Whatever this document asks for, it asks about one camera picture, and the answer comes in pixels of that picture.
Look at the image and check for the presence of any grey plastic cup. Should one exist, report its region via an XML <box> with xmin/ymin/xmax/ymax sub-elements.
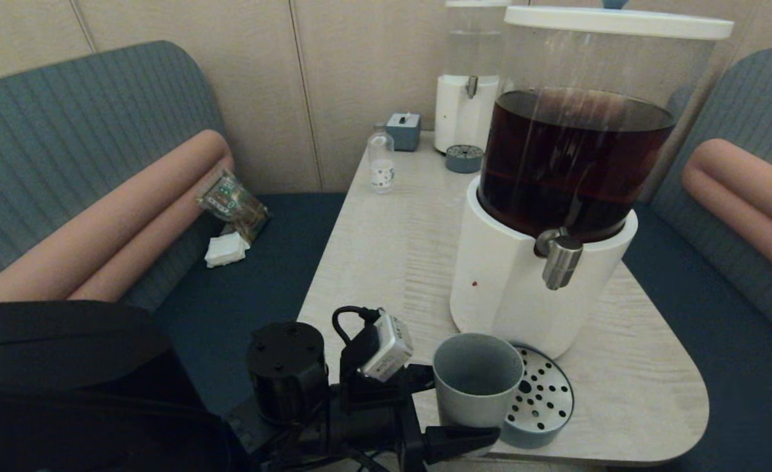
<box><xmin>433</xmin><ymin>333</ymin><xmax>525</xmax><ymax>429</ymax></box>

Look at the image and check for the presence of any metal dispenser tap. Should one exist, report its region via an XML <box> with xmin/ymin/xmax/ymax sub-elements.
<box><xmin>534</xmin><ymin>227</ymin><xmax>584</xmax><ymax>290</ymax></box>

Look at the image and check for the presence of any pink sofa bolster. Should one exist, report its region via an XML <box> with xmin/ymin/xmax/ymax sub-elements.
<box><xmin>0</xmin><ymin>129</ymin><xmax>236</xmax><ymax>376</ymax></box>
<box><xmin>681</xmin><ymin>138</ymin><xmax>772</xmax><ymax>290</ymax></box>

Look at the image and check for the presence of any white dispenser lid, blue knob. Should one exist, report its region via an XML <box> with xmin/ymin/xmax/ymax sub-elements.
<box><xmin>504</xmin><ymin>0</ymin><xmax>735</xmax><ymax>41</ymax></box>

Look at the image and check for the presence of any black left camera cable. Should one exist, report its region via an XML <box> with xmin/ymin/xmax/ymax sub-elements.
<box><xmin>332</xmin><ymin>305</ymin><xmax>383</xmax><ymax>348</ymax></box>

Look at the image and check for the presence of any folded white napkin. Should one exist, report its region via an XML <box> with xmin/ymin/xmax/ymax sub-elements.
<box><xmin>204</xmin><ymin>231</ymin><xmax>251</xmax><ymax>268</ymax></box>

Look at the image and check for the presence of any small blue-grey box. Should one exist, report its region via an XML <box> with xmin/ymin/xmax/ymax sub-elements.
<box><xmin>387</xmin><ymin>112</ymin><xmax>421</xmax><ymax>152</ymax></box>

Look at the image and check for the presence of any blue ribbed sofa bench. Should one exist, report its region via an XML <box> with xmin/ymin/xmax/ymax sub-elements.
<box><xmin>0</xmin><ymin>40</ymin><xmax>347</xmax><ymax>420</ymax></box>
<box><xmin>622</xmin><ymin>49</ymin><xmax>772</xmax><ymax>472</ymax></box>

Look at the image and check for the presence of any printed snack packet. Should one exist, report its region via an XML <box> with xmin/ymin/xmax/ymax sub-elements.
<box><xmin>197</xmin><ymin>169</ymin><xmax>271</xmax><ymax>243</ymax></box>

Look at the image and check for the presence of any white dispenser with dark tea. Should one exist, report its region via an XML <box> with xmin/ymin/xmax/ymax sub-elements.
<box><xmin>450</xmin><ymin>26</ymin><xmax>721</xmax><ymax>360</ymax></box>

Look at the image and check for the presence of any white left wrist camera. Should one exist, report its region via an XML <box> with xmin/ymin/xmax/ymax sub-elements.
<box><xmin>360</xmin><ymin>315</ymin><xmax>414</xmax><ymax>383</ymax></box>

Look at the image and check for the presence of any large perforated metal drip tray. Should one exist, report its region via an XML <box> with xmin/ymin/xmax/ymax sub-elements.
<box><xmin>491</xmin><ymin>345</ymin><xmax>575</xmax><ymax>450</ymax></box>

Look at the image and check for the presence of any small glass bottle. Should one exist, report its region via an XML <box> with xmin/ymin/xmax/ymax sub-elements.
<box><xmin>368</xmin><ymin>123</ymin><xmax>396</xmax><ymax>194</ymax></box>

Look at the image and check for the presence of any small white water dispenser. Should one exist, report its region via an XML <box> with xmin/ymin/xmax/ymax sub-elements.
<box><xmin>434</xmin><ymin>0</ymin><xmax>513</xmax><ymax>154</ymax></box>

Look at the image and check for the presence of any small blue-grey drip tray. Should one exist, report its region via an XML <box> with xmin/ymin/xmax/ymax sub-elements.
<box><xmin>446</xmin><ymin>144</ymin><xmax>485</xmax><ymax>174</ymax></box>

